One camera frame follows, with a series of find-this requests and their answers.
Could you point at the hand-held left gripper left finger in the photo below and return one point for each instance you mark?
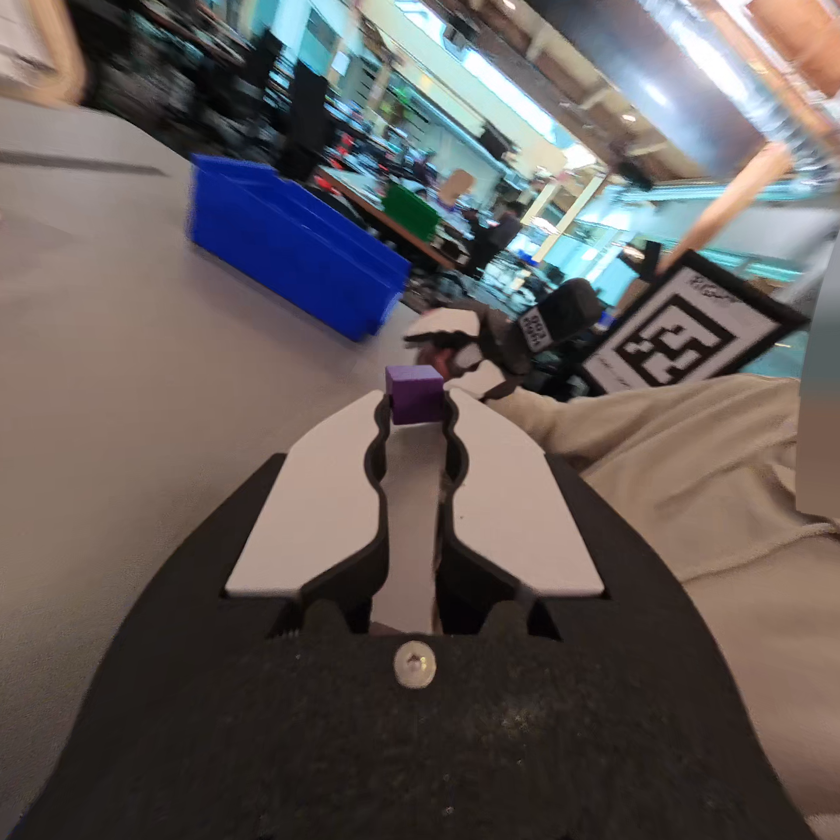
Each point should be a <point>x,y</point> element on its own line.
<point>308,518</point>

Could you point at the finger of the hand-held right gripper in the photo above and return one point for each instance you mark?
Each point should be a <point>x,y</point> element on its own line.
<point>449,321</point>
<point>485,377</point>

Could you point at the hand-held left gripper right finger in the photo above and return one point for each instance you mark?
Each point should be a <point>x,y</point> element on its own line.
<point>518,518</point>

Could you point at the purple wooden cube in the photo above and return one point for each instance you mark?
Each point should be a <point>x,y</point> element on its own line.
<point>413,397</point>

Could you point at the blue plastic bin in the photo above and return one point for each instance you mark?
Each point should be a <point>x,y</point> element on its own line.
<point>289,249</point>

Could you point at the person's right forearm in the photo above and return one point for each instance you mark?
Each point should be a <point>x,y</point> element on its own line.
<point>656,446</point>

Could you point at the person's right hand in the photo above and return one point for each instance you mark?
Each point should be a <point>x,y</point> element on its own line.
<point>445,364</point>

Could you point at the green plastic crate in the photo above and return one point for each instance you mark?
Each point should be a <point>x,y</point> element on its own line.
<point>410,210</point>

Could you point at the printed tag card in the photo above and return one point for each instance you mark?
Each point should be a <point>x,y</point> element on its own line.
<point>689,334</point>

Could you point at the long wooden workshop table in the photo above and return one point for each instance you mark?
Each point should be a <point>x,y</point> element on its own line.
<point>367,197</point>

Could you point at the printed instruction sheet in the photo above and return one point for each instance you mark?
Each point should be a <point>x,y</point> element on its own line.
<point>19,33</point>

